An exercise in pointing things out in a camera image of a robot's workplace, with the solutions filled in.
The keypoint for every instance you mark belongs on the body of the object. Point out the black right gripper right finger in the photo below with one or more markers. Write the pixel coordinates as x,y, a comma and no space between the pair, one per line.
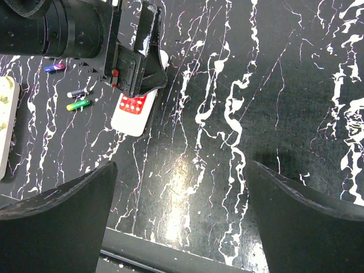
301,229

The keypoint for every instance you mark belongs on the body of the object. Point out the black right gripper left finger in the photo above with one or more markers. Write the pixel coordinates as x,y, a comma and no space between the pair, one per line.
61,229

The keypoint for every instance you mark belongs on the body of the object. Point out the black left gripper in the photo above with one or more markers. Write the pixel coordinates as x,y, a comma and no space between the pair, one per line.
88,30

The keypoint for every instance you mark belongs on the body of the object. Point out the white remote control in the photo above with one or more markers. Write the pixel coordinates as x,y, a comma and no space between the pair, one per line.
131,114

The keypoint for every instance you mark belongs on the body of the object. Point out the black AAA battery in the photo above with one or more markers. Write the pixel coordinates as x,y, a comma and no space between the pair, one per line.
77,93

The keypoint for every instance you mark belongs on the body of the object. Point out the green yellow AAA battery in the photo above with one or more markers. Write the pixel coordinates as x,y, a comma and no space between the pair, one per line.
78,104

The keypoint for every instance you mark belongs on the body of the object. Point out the blue purple AAA battery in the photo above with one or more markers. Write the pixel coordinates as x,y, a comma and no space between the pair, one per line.
54,68

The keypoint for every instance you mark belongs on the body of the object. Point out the floral rectangular tray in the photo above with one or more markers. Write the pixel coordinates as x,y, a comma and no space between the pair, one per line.
10,90

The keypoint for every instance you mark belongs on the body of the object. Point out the aluminium table edge rail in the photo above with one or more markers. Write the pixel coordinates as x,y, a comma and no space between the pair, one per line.
155,257

